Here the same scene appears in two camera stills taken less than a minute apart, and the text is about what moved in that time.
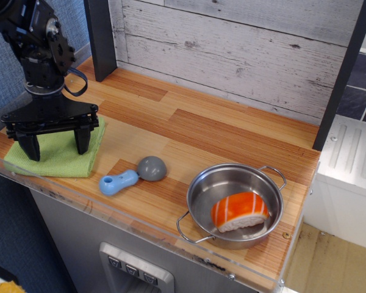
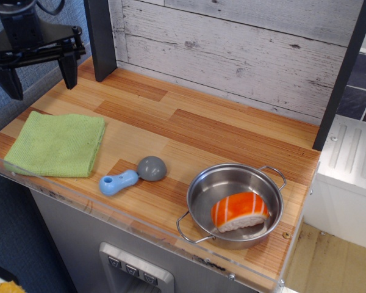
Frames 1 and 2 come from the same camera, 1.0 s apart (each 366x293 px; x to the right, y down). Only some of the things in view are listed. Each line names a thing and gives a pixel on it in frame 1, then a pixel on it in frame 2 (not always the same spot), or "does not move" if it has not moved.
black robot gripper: (49, 113) to (28, 40)
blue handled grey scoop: (150, 168) does not move
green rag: (59, 155) does not move
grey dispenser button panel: (135, 265) does not move
